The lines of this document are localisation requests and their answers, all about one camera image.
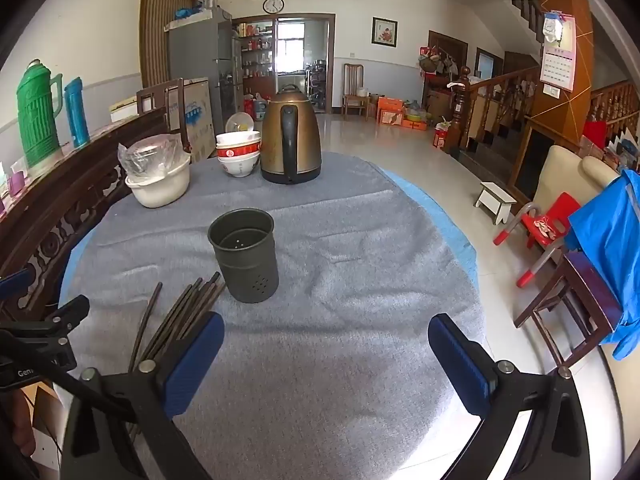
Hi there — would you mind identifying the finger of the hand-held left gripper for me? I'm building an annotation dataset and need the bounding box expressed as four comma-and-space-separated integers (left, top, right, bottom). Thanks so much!
44, 295, 91, 333
0, 268, 32, 301

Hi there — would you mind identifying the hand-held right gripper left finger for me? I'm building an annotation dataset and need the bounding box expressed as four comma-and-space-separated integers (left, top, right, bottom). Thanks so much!
60, 311, 226, 480

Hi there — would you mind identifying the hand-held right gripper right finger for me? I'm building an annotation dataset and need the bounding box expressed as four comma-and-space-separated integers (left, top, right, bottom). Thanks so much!
427, 313, 591, 480

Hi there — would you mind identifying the bundle of dark chopsticks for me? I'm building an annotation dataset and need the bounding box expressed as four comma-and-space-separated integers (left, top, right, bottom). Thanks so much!
127, 271, 227, 376

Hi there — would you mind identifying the dark grey chopstick holder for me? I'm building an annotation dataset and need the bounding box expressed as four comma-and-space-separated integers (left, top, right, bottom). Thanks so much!
207, 208, 279, 304

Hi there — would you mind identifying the person's left hand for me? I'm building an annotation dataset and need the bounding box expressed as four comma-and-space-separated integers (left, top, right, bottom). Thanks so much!
11, 390, 39, 458

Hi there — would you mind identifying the carved dark wooden sideboard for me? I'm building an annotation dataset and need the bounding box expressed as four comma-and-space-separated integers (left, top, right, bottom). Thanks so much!
0, 105, 173, 321

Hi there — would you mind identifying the light blue table cover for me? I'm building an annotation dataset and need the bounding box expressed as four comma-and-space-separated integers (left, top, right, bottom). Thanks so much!
59, 167, 480, 311

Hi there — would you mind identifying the grey tablecloth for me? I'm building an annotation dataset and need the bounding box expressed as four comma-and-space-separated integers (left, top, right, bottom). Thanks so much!
82, 150, 488, 480

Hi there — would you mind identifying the white plastic basin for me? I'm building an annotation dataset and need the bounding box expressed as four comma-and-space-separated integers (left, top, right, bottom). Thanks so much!
125, 152, 192, 209

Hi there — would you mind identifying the dark wooden chair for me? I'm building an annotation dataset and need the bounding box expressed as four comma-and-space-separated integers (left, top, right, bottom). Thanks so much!
514, 250, 626, 368

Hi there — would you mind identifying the green thermos flask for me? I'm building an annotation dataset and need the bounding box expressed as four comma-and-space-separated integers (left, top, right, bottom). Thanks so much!
16, 59, 64, 168

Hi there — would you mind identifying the small white stool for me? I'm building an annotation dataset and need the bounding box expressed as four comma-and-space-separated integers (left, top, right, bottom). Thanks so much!
474, 182, 517, 226

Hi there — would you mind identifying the red child chair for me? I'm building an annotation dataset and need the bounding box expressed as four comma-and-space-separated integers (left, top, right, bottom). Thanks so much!
493, 192, 582, 288

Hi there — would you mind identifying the clear plastic bag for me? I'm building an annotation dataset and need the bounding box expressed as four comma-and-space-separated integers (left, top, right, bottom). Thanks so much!
118, 134, 185, 181

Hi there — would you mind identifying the blue thermos flask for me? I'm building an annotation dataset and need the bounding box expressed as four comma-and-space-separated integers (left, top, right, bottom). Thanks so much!
63, 77, 91, 149

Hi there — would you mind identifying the blue plastic sheet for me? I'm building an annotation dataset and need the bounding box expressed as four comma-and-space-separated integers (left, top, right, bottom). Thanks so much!
565, 169, 640, 361

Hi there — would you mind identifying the white bowl with red mark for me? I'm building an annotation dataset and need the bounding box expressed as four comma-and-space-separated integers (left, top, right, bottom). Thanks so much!
218, 152, 261, 178

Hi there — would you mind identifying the small white cardboard box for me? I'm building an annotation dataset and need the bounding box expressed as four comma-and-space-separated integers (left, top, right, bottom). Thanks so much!
110, 97, 141, 123

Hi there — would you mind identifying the white bowl with red band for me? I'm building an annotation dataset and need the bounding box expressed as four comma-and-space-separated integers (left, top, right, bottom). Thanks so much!
216, 142, 262, 159

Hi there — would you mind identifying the cream armchair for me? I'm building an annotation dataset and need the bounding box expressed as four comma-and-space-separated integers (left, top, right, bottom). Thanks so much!
532, 145, 621, 216

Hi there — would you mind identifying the brown wooden chair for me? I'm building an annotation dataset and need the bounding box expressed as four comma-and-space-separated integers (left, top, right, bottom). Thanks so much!
136, 78, 191, 153

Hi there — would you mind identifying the gold electric kettle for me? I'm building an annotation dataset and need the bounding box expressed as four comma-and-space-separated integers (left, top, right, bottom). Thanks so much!
260, 84, 322, 185

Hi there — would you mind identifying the white box with blue print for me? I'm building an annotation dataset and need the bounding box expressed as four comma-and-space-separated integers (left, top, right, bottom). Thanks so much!
167, 76, 216, 163

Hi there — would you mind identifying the orange cardboard box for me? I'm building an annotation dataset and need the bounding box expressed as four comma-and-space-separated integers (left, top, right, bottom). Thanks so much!
376, 96, 406, 126

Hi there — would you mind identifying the wooden stair railing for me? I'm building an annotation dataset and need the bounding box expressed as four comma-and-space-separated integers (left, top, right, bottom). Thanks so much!
446, 66, 541, 153

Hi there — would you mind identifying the grey refrigerator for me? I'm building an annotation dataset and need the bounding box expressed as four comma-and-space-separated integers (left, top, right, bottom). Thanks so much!
167, 8, 244, 133

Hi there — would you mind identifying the tall-backed wooden chair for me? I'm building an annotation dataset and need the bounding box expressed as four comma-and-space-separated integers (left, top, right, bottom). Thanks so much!
342, 63, 371, 122

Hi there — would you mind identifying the black cable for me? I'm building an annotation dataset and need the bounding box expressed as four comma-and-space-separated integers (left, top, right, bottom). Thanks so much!
40, 362, 137, 423

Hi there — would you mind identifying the wall calendar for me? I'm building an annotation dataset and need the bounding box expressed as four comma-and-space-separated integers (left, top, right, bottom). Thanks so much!
540, 11, 577, 92

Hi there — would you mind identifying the framed wall picture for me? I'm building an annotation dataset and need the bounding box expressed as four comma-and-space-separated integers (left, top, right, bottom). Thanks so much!
371, 17, 399, 48

